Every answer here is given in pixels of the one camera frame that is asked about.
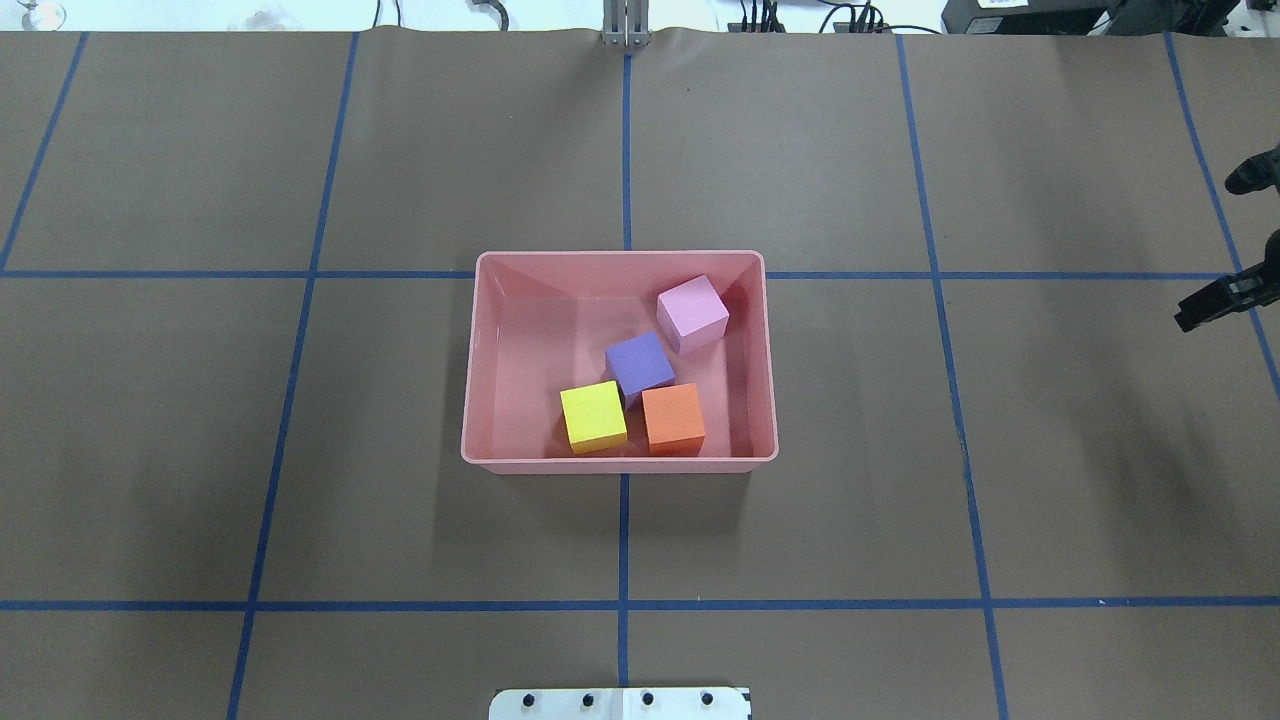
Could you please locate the light pink foam block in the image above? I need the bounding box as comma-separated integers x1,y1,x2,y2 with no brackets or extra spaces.
655,275,730,356

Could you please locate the pink plastic bin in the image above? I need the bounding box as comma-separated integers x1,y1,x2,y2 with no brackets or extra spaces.
461,250,780,475

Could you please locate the orange foam block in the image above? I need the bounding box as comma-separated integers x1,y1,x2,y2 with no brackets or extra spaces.
640,383,707,457

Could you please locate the purple foam block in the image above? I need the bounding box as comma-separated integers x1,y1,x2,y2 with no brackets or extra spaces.
605,331,676,410

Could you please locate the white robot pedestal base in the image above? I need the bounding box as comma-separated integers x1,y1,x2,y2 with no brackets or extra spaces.
488,685,753,719

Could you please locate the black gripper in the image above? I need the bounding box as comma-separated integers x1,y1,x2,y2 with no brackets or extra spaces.
1174,143,1280,333

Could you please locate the yellow foam block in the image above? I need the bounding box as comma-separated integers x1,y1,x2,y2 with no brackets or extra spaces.
559,380,628,455

